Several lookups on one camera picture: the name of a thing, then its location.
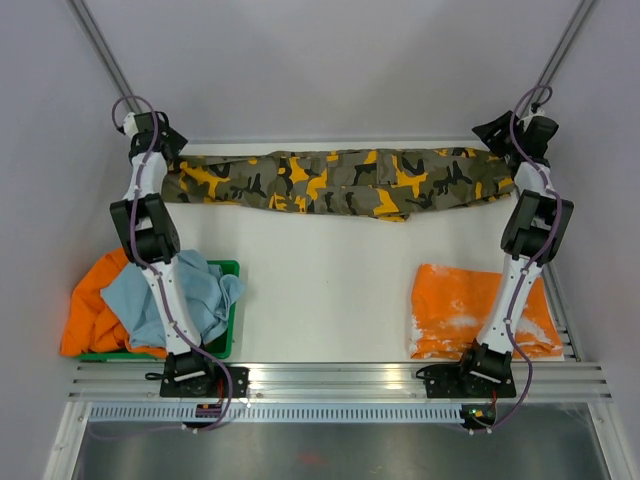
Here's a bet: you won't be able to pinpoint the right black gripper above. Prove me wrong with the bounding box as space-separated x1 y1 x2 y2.
471 109 525 158

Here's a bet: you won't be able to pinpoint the camouflage trousers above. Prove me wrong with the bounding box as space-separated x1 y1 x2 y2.
161 147 515 222

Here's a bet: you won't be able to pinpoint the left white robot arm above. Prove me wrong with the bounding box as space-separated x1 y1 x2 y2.
110 112 218 398

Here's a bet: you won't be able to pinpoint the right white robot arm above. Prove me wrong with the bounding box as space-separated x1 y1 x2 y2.
455 111 574 398

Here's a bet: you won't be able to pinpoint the folded orange trousers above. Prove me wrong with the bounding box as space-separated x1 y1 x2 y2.
408 264 563 360

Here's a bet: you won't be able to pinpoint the light blue garment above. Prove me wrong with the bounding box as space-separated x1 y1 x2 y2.
100 250 245 348

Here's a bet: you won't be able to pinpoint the orange garment in bin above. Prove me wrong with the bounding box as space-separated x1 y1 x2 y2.
59 248 167 359

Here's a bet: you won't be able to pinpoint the green plastic bin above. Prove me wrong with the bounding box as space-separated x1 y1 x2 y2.
73 260 240 361

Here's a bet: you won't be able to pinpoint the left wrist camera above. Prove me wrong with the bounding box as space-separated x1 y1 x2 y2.
122 112 138 138

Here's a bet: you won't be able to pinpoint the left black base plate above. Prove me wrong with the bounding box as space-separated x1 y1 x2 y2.
145 352 250 399

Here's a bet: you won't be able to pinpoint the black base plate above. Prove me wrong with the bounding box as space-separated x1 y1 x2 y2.
145 352 250 399
415 363 516 399

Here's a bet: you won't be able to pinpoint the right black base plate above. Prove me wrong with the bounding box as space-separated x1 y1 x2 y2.
415 363 516 399

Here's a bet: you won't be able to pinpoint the aluminium rail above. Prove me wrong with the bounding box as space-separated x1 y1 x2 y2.
67 361 612 403

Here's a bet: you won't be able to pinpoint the white slotted cable duct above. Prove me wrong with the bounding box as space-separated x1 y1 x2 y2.
90 402 463 424

